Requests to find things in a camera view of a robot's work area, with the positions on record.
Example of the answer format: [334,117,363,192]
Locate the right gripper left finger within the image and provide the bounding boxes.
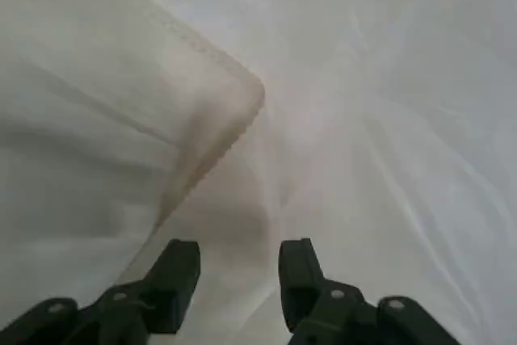
[0,238,202,345]

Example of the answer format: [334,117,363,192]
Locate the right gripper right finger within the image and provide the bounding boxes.
[278,237,464,345]

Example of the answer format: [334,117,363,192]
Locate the cream tablecloth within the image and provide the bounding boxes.
[0,0,517,345]

